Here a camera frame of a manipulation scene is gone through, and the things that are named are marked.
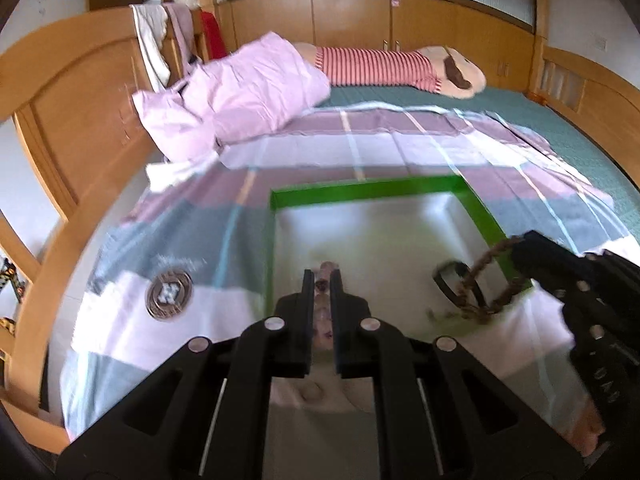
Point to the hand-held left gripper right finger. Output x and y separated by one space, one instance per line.
337 310

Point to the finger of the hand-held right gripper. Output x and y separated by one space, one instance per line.
545 272
555 250

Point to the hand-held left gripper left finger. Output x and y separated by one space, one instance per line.
307 310

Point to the green cardboard box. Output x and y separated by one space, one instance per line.
380 240

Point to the black leather band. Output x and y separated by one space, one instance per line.
442 282

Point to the person's right hand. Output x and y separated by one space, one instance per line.
590 427

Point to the checked printed bed sheet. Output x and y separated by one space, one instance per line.
165 230

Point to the wooden footboard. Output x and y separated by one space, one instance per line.
590 85

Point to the striped plush toy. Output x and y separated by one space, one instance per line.
375 65

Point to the red cloth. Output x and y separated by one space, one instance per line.
215 35

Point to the wooden wardrobe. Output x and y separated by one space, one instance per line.
350 15

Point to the wooden headboard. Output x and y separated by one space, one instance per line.
75 110

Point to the white hanging garment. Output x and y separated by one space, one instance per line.
150 45

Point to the pink hanging garment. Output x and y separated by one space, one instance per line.
180 25

